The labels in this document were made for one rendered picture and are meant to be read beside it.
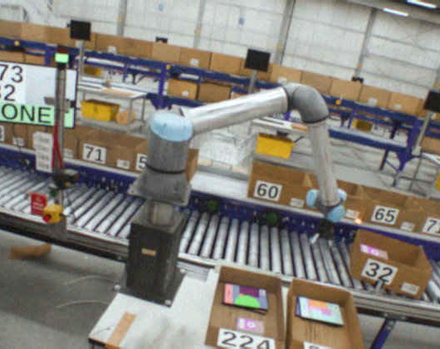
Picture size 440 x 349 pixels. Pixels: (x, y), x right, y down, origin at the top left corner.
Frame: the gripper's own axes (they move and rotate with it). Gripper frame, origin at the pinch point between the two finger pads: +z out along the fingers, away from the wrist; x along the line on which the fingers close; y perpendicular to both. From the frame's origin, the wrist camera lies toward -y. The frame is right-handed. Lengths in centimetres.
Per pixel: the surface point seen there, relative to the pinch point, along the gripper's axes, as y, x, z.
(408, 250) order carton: -3, 55, -7
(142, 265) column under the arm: 64, -85, -9
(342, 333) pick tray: 63, 2, 4
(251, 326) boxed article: 73, -38, 0
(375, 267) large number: 20.2, 26.7, -5.5
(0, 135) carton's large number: -29, -227, -15
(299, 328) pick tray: 65, -17, 4
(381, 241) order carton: -6.9, 38.4, -8.0
